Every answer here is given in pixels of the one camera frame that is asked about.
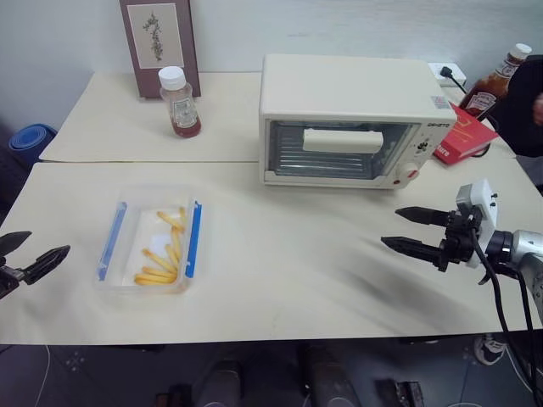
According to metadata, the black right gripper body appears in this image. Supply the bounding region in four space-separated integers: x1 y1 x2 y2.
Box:
439 203 484 273

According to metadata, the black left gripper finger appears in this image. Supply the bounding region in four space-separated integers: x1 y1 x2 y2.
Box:
24 244 72 286
0 231 33 258

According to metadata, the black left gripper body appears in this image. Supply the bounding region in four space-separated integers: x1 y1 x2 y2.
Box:
0 265 27 300

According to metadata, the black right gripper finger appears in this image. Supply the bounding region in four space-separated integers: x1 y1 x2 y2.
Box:
394 206 450 226
380 236 445 266

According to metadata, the cream toaster oven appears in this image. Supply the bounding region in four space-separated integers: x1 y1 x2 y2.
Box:
257 53 457 190

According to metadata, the red book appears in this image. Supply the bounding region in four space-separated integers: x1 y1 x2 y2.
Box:
432 103 500 166

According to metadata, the clear container with blue clips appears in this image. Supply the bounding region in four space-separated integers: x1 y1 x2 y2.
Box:
92 182 204 300

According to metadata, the white black shoe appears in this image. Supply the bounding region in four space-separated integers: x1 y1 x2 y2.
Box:
473 334 509 366

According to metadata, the large ketchup bottle white cap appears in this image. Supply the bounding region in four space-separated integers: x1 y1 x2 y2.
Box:
459 42 534 120

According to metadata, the person in black clothing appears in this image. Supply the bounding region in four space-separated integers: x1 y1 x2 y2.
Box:
493 53 543 159

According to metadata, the white power strip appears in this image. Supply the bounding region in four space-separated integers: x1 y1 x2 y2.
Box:
427 62 468 88

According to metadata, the black power plug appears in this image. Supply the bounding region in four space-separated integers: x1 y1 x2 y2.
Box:
438 65 468 93

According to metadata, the small ketchup bottle white cap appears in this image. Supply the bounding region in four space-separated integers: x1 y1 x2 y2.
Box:
158 66 203 139

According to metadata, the brown framed plant picture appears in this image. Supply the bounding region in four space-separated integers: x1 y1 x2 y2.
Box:
118 0 202 101

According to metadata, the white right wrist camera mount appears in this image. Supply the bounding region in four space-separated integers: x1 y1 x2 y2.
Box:
456 177 498 269

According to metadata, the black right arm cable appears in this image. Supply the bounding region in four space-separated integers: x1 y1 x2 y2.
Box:
466 211 543 395

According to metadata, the white plastic cylinder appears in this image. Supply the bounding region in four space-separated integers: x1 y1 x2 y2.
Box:
302 128 384 155

